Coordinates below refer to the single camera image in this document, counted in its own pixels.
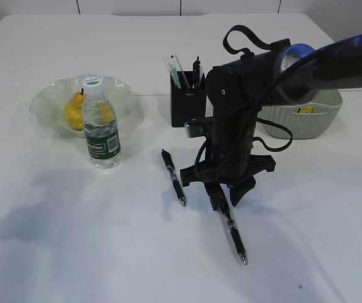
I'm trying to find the mint green utility knife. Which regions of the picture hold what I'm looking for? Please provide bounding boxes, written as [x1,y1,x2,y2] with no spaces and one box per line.
[169,64,182,89]

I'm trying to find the clear plastic ruler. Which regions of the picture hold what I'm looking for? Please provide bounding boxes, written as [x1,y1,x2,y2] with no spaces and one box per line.
[164,54,190,89]

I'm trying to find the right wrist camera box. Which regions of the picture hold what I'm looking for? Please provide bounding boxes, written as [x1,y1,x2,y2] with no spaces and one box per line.
[184,117,214,138]

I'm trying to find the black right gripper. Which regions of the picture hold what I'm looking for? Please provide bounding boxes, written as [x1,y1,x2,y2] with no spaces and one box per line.
[181,51,280,211]

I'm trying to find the black pen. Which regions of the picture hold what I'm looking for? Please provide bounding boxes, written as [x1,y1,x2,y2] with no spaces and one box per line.
[161,149,186,207]
[220,195,248,265]
[193,56,203,89]

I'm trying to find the pale green woven basket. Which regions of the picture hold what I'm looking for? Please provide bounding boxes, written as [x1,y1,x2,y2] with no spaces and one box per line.
[258,90,343,140]

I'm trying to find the black square pen holder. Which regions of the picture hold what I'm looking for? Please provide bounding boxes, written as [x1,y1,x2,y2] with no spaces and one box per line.
[170,71,207,128]

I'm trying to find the yellow pear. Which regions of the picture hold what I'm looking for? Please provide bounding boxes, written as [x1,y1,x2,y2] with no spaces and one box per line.
[63,88,114,131]

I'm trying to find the pale green wavy glass plate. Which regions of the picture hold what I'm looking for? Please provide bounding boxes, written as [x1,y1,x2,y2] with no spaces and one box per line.
[29,73,136,138]

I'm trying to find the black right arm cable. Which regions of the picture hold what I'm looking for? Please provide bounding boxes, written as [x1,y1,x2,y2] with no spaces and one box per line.
[195,25,295,182]

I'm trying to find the clear water bottle green label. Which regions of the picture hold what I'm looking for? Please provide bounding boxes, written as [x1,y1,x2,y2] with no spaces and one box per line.
[82,76,121,169]

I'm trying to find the yellow waste paper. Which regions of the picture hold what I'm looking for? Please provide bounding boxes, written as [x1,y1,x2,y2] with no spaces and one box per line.
[297,107,313,114]

